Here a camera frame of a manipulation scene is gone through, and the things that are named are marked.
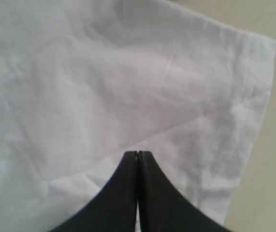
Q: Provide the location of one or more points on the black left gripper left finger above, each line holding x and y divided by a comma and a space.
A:
114, 208

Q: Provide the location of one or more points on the white t-shirt red lettering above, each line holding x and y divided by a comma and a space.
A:
83, 81

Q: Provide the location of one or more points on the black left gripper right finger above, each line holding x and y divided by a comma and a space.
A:
162, 208

